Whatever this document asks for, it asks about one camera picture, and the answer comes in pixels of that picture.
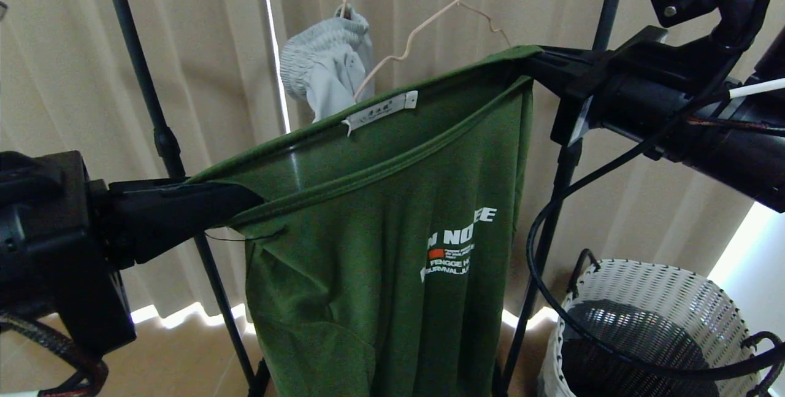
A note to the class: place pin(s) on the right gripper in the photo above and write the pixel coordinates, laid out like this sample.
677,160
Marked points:
687,115

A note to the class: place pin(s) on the green garment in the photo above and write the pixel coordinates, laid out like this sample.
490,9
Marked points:
380,231

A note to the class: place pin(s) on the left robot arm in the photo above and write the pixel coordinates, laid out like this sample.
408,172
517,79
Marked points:
55,354

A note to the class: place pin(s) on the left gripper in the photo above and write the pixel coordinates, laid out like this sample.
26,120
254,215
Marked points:
49,243

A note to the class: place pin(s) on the white laundry basket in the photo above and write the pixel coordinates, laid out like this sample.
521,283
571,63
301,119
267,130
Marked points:
662,286

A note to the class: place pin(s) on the black clothes rack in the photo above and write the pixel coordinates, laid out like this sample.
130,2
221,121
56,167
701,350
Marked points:
165,139

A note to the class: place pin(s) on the beige curtain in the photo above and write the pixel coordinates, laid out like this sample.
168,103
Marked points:
61,78

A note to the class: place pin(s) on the pale grey shorts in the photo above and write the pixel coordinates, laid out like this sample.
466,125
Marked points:
325,65

